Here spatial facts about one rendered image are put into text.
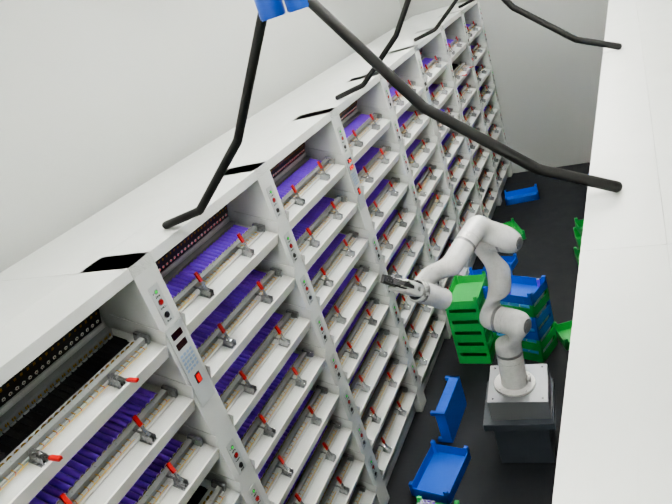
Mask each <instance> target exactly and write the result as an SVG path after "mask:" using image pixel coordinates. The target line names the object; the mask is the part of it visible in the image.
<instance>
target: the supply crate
mask: <svg viewBox="0 0 672 504"><path fill-rule="evenodd" d="M536 279H537V278H533V277H524V276H515V275H511V283H512V285H511V294H508V295H507V296H506V297H505V298H504V299H502V300H500V301H503V302H510V303H517V304H524V305H531V306H533V304H534V303H535V302H536V301H537V300H538V298H539V297H540V296H541V295H542V293H543V292H544V291H545V290H546V289H547V287H548V286H547V281H546V276H545V275H542V276H541V278H539V280H540V286H539V288H538V287H537V282H536ZM482 289H483V293H484V297H485V299H486V298H487V293H488V286H483V287H482Z"/></svg>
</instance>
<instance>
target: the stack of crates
mask: <svg viewBox="0 0 672 504"><path fill-rule="evenodd" d="M483 286H488V280H487V276H486V272H485V271H482V274H480V275H465V276H457V275H455V276H454V279H453V281H452V283H451V286H450V288H449V290H450V292H451V293H452V302H451V304H450V306H449V307H448V308H447V309H445V310H446V314H447V317H448V321H449V325H450V329H451V332H452V336H453V340H454V343H455V347H456V351H457V355H458V358H459V362H460V364H492V362H493V358H494V354H495V340H494V336H493V332H492V331H491V330H488V329H486V328H484V327H483V326H482V325H481V323H480V320H479V314H480V311H481V309H482V307H483V305H484V303H485V297H484V293H483V289H482V287H483Z"/></svg>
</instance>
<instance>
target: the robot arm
mask: <svg viewBox="0 0 672 504"><path fill-rule="evenodd" d="M522 244H523V239H522V236H521V235H520V233H519V232H518V231H516V230H515V229H513V228H512V227H509V226H507V225H504V224H501V223H498V222H495V221H493V220H490V219H488V218H486V217H484V216H481V215H475V216H473V217H471V218H470V219H468V220H467V222H466V223H465V224H464V226H463V227H462V229H461V230H460V232H459V234H458V235H457V237H456V238H455V240H454V241H453V243H452V245H451V246H450V248H449V249H448V251H447V253H446V254H445V256H444V257H443V258H442V259H441V260H439V261H437V262H434V263H432V264H431V265H429V266H427V267H426V268H425V269H423V270H422V271H421V272H420V273H419V275H418V276H417V277H416V279H415V280H414V281H412V280H408V279H401V278H393V277H391V276H388V275H384V274H382V276H381V281H380V283H382V284H385V285H389V286H391V287H388V290H390V291H394V292H397V293H401V294H404V295H408V298H409V299H410V301H412V302H414V303H418V304H425V305H428V306H431V307H434V308H437V309H441V310H444V309H447V308H448V307H449V306H450V304H451V302H452V293H451V292H450V290H448V289H446V288H443V287H440V286H437V285H434V284H435V283H437V282H438V281H440V280H442V279H444V278H447V277H451V276H455V275H457V274H459V273H460V272H461V271H462V270H463V268H464V266H465V265H466V263H467V262H468V260H469V259H470V257H471V256H472V254H473V252H475V254H476V255H477V256H478V258H479V259H480V260H481V261H482V263H483V264H484V266H485V268H486V271H487V278H488V293H487V298H486V300H485V303H484V305H483V307H482V309H481V311H480V314H479V320H480V323H481V325H482V326H483V327H484V328H486V329H488V330H491V331H494V332H498V333H502V334H505V335H503V336H500V337H499V338H497V339H496V341H495V352H496V357H497V362H498V367H499V373H500V374H499V375H498V376H497V377H496V378H495V380H494V387H495V389H496V391H497V392H499V393H500V394H502V395H504V396H508V397H520V396H524V395H526V394H528V393H530V392H531V391H532V390H533V389H534V387H535V385H536V381H535V378H534V376H533V375H532V374H531V373H530V372H528V371H526V368H525V362H524V356H523V350H522V340H523V338H524V337H525V336H526V335H527V334H528V332H529V331H530V329H531V327H532V322H531V319H530V317H529V315H528V314H527V313H525V312H523V311H521V310H517V309H513V308H508V307H504V306H501V304H500V300H502V299H504V298H505V297H506V296H507V295H508V294H509V293H510V291H511V285H512V283H511V271H510V267H509V265H508V264H507V262H506V261H505V260H504V259H503V258H502V257H501V256H500V255H499V254H498V253H497V252H501V253H515V252H517V251H519V250H520V248H521V247H522Z"/></svg>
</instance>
